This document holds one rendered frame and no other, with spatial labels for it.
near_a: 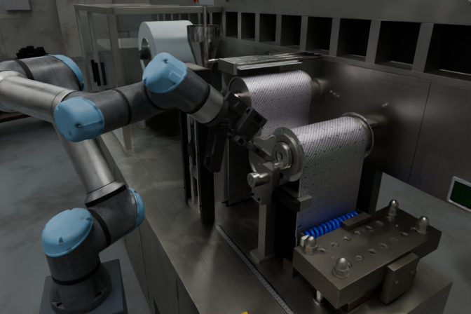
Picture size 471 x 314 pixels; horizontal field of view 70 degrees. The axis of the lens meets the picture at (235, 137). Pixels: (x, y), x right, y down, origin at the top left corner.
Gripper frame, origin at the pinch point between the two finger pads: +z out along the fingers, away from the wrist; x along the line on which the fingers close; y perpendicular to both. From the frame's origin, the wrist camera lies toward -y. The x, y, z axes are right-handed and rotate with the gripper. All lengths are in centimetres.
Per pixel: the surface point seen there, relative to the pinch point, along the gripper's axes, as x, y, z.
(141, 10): 98, 24, -20
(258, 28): 66, 46, 16
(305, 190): -4.1, -1.1, 15.1
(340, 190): -4.1, 4.4, 28.3
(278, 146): 2.7, 4.6, 4.6
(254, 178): 4.3, -6.1, 5.3
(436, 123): -16.9, 32.0, 27.2
